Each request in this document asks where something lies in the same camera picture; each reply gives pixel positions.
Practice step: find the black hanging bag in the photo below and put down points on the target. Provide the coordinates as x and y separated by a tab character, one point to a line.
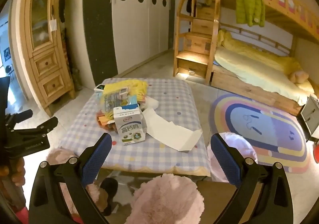
189	5

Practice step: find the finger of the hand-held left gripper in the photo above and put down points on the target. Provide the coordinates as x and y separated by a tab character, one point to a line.
47	124
22	115

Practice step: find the black slipper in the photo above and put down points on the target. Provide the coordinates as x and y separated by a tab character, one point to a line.
109	189

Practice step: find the white paper tag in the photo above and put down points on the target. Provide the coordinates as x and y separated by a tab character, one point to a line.
53	25

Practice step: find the orange packet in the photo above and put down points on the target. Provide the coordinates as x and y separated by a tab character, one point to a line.
102	120

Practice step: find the wooden glass-door cabinet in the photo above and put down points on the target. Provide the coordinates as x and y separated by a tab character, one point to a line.
47	62

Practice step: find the red round object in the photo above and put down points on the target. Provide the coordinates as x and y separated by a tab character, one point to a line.
316	154

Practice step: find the wooden bunk bed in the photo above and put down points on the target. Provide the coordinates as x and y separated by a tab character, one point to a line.
249	87

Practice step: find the yellow bed blanket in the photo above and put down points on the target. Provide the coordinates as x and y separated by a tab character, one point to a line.
249	64

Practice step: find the pink fluffy slipper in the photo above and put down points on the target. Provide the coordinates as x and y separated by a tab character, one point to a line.
167	199

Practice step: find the wooden staircase with drawers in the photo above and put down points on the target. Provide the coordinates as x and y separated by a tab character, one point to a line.
197	44

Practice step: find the person's left hand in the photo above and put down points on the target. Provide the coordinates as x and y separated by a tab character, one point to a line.
16	170

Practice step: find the brown teddy bear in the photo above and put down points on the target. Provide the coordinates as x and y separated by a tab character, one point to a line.
297	76

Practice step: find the black hanging item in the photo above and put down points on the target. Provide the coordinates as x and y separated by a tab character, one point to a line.
62	10

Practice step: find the yellow plastic bag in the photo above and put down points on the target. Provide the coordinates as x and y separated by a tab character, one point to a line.
114	89

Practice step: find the checkered cloth table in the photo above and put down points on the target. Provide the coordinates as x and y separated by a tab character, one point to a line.
162	94

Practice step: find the white milk carton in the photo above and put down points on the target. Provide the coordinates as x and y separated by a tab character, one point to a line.
129	127

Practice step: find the rainbow oval rug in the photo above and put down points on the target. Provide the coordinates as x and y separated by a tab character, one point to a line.
261	124

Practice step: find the black tall panel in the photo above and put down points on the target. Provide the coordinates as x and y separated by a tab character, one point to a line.
99	27

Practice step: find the green puffer jacket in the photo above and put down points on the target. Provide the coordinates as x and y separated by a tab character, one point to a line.
249	2

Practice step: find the white paper strip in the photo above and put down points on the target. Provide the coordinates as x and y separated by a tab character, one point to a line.
169	129

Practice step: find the white wardrobe with round holes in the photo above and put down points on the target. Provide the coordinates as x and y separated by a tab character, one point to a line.
132	27

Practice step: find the dark leaning bundle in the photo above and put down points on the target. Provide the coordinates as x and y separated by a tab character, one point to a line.
67	49

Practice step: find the white square pad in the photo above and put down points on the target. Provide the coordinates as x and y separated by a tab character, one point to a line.
152	103

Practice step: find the white device with green screen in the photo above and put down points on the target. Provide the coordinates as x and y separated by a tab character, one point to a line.
101	87

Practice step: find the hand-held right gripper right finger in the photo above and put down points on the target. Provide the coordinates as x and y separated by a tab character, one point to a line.
224	159

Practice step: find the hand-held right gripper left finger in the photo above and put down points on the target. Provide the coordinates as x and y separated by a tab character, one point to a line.
96	161

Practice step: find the bin with pink bag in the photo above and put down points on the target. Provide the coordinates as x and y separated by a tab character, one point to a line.
239	144

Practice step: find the small white cabinet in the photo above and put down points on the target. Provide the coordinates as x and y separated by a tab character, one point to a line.
310	112

